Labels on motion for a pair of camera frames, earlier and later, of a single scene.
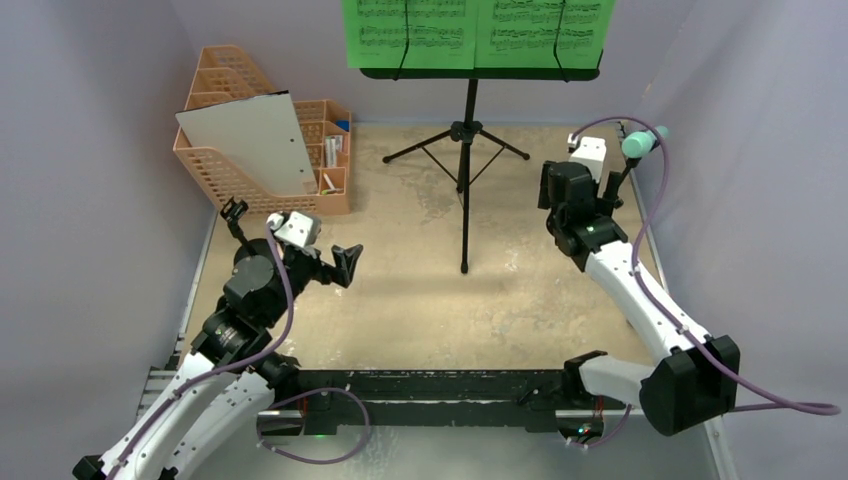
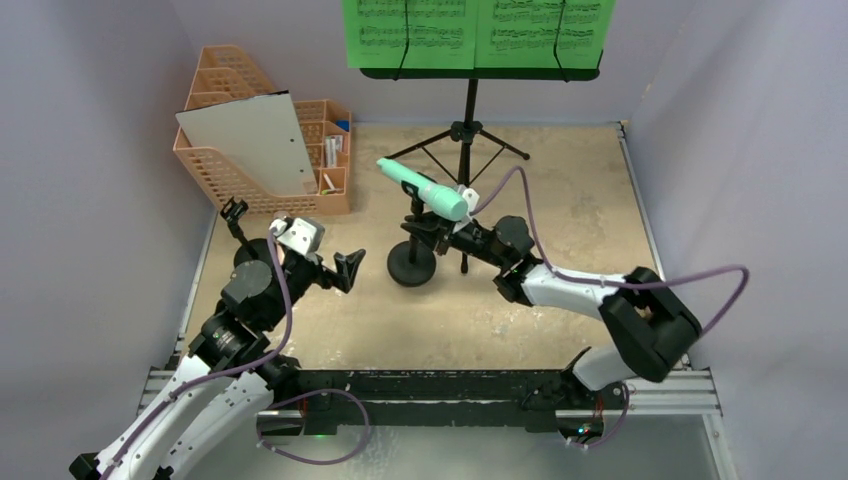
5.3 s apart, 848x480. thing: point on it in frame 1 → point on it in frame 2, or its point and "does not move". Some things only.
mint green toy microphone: (637, 144) → (441, 200)
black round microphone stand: (253, 263) does not move
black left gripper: (344, 259) does not move
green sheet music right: (541, 34) does not move
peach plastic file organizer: (223, 75) does not move
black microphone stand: (610, 197) → (411, 263)
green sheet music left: (441, 34) does not move
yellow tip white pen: (331, 186) does not move
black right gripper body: (614, 192) → (439, 234)
